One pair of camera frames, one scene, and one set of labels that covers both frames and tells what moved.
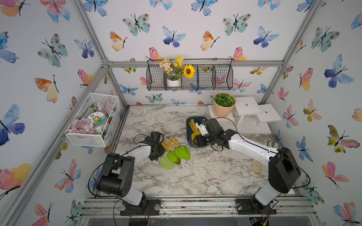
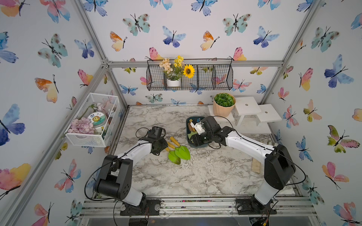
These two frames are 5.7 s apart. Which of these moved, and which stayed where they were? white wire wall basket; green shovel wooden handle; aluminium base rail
Moved: green shovel wooden handle
Stayed: aluminium base rail; white wire wall basket
